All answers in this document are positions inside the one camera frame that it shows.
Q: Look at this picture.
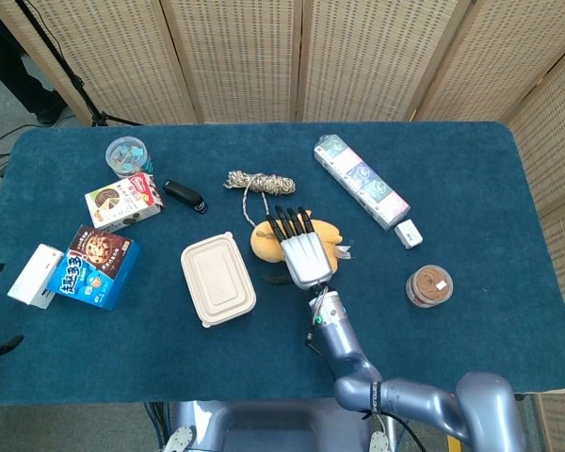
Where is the blue-grey robot torso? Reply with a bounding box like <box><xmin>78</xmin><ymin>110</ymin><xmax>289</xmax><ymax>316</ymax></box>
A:
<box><xmin>162</xmin><ymin>399</ymin><xmax>396</xmax><ymax>452</ymax></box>

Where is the person in dark trousers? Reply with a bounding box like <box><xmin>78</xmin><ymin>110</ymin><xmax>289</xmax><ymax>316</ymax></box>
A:
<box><xmin>0</xmin><ymin>0</ymin><xmax>70</xmax><ymax>126</ymax></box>

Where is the blue cookie box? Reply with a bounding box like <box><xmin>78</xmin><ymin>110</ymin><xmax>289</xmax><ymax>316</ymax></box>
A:
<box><xmin>46</xmin><ymin>224</ymin><xmax>141</xmax><ymax>312</ymax></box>

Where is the woven folding screen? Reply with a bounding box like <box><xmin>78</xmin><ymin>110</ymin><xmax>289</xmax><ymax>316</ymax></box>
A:
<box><xmin>0</xmin><ymin>0</ymin><xmax>565</xmax><ymax>452</ymax></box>

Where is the white cookie snack box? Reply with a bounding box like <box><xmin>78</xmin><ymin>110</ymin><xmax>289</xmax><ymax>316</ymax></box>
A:
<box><xmin>84</xmin><ymin>171</ymin><xmax>166</xmax><ymax>232</ymax></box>

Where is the plain white rectangular box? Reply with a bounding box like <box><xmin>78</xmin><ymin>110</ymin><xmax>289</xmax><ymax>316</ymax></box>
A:
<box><xmin>7</xmin><ymin>243</ymin><xmax>66</xmax><ymax>311</ymax></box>

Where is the black stapler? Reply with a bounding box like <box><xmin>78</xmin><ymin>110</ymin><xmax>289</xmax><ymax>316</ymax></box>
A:
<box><xmin>162</xmin><ymin>178</ymin><xmax>209</xmax><ymax>216</ymax></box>

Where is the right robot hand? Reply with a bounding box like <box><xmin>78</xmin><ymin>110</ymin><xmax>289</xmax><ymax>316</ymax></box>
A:
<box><xmin>262</xmin><ymin>204</ymin><xmax>334</xmax><ymax>289</ymax></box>

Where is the braided rope bundle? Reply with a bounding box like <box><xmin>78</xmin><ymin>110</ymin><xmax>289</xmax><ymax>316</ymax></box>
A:
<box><xmin>223</xmin><ymin>169</ymin><xmax>297</xmax><ymax>232</ymax></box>

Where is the brown spread jar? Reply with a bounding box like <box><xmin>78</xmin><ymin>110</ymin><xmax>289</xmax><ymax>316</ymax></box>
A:
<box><xmin>405</xmin><ymin>264</ymin><xmax>455</xmax><ymax>310</ymax></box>

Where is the small white box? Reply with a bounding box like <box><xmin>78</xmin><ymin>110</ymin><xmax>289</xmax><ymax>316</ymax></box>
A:
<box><xmin>394</xmin><ymin>218</ymin><xmax>424</xmax><ymax>250</ymax></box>

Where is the pastel tissue multipack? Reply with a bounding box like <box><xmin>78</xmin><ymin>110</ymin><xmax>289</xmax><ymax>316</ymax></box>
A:
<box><xmin>313</xmin><ymin>135</ymin><xmax>412</xmax><ymax>232</ymax></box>

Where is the yellow plush toy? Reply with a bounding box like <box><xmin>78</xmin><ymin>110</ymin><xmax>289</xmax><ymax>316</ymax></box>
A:
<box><xmin>250</xmin><ymin>211</ymin><xmax>355</xmax><ymax>274</ymax></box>

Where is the black tripod stand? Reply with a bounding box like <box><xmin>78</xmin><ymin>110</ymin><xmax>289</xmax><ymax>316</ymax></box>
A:
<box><xmin>13</xmin><ymin>0</ymin><xmax>145</xmax><ymax>128</ymax></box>

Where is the clear jar of binder clips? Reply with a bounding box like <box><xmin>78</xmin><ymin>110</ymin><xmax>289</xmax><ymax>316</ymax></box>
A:
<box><xmin>105</xmin><ymin>136</ymin><xmax>155</xmax><ymax>179</ymax></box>

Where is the white lidded food container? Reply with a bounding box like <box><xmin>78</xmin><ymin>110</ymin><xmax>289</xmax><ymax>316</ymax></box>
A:
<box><xmin>180</xmin><ymin>231</ymin><xmax>258</xmax><ymax>330</ymax></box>

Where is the blue table cloth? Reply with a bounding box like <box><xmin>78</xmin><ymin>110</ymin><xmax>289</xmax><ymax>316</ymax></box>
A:
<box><xmin>0</xmin><ymin>121</ymin><xmax>565</xmax><ymax>407</ymax></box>

